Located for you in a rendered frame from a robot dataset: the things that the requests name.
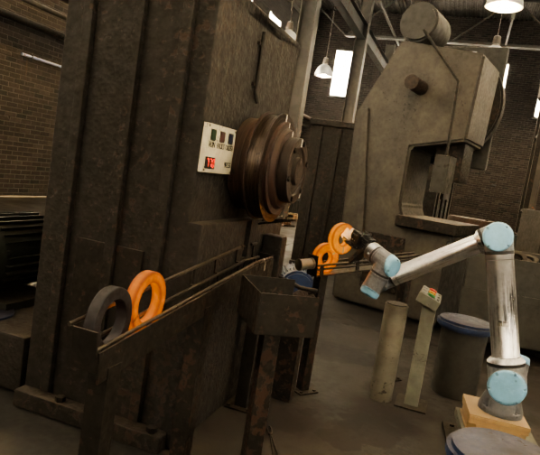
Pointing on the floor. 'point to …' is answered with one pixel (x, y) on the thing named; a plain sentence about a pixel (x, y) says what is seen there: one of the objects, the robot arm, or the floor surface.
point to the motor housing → (287, 364)
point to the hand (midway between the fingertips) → (342, 235)
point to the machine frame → (148, 193)
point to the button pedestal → (410, 401)
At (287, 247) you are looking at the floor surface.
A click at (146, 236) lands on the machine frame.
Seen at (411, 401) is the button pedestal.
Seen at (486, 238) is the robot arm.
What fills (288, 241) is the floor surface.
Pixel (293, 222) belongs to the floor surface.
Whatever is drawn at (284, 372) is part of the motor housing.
